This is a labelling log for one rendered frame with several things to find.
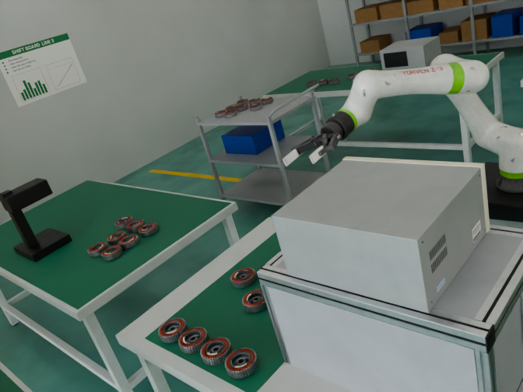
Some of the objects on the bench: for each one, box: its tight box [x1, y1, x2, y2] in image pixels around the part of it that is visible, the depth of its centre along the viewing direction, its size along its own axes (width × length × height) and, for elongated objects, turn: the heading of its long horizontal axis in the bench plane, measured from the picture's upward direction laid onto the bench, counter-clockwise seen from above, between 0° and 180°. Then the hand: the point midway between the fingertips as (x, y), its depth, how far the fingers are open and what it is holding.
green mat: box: [145, 232, 285, 392], centre depth 204 cm, size 94×61×1 cm, turn 168°
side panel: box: [260, 284, 291, 365], centre depth 165 cm, size 28×3×32 cm, turn 168°
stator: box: [242, 289, 267, 313], centre depth 196 cm, size 11×11×4 cm
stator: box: [230, 268, 257, 289], centre depth 213 cm, size 11×11×4 cm
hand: (299, 159), depth 167 cm, fingers open, 13 cm apart
